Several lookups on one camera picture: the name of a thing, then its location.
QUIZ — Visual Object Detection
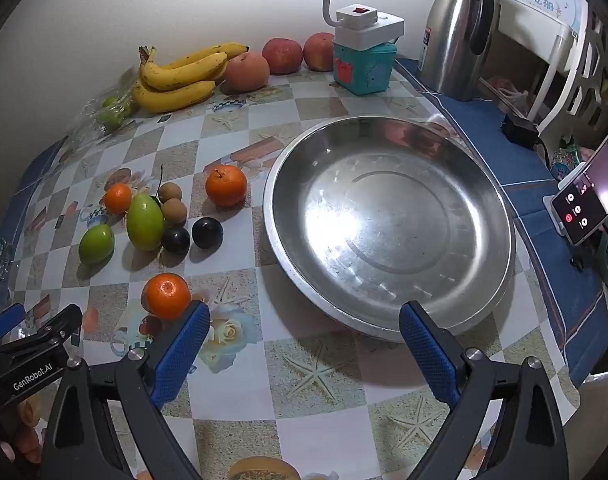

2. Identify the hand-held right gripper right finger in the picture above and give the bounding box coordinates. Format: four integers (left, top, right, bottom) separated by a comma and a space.
399, 301, 570, 480

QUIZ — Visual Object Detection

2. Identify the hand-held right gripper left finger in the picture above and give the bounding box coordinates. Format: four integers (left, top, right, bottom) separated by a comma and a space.
38, 301, 212, 480

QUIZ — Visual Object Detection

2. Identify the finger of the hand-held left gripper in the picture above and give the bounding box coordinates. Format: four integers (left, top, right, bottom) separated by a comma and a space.
14, 304, 84, 348
0, 303, 26, 348

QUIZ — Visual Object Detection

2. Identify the small green mango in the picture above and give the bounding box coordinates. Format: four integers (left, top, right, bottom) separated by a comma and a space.
78, 224, 115, 266

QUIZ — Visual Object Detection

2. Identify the dark cherry with stem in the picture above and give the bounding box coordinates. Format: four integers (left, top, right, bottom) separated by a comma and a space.
156, 164, 191, 256

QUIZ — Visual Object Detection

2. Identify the dark plum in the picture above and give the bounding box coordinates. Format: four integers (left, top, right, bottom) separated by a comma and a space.
191, 217, 225, 250

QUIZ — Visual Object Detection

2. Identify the long green jujube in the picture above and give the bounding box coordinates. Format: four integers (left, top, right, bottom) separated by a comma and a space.
126, 193, 165, 252

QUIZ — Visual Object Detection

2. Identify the small orange tangerine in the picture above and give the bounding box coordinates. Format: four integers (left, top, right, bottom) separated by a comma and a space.
104, 183, 133, 214

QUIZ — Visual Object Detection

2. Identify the stainless steel basin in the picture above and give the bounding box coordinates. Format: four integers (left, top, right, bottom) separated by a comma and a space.
263, 116, 516, 343

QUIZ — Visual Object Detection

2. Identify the checkered printed tablecloth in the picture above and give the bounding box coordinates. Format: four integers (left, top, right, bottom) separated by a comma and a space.
0, 57, 580, 480

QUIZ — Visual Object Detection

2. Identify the blue plaid cloth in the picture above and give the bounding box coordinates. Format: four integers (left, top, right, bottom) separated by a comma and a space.
0, 57, 608, 386

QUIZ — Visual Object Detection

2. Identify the pile of small green jujubes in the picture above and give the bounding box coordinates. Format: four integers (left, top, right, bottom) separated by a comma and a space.
96, 95, 137, 128

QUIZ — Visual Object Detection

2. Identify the clear plastic container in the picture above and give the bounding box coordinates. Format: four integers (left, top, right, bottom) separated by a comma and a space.
74, 67, 139, 136

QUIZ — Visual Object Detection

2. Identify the smartphone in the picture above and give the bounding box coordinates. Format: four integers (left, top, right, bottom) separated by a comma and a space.
551, 135, 608, 246

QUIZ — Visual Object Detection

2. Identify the colourful small jar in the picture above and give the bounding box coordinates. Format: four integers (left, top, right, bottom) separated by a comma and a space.
554, 142, 582, 178

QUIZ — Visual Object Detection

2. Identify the black power adapter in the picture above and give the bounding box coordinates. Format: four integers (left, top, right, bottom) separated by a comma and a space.
500, 114, 541, 148

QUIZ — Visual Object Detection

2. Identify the bunch of yellow bananas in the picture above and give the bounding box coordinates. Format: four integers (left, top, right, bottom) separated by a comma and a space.
132, 42, 249, 113

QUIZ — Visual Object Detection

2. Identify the crumpled plastic bag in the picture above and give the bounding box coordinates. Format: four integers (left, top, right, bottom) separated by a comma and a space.
484, 75, 532, 111

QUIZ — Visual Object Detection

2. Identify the red peach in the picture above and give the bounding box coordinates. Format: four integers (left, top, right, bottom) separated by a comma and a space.
223, 51, 271, 92

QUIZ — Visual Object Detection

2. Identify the teal plastic box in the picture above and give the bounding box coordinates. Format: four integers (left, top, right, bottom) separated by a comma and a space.
332, 40, 399, 96

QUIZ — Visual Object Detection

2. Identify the red apple middle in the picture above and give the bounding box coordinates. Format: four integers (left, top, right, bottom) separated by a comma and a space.
262, 37, 303, 76

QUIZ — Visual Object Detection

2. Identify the red apple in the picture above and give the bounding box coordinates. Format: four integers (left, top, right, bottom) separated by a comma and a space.
262, 37, 303, 76
303, 32, 335, 72

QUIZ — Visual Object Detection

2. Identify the stainless steel thermos jug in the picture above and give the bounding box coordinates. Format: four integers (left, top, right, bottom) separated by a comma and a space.
416, 0, 500, 102

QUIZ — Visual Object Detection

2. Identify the red apple right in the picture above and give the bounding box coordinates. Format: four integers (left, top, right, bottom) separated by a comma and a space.
303, 32, 335, 72

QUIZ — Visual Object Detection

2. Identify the white desk shelf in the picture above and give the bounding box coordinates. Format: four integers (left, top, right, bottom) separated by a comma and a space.
476, 0, 608, 136

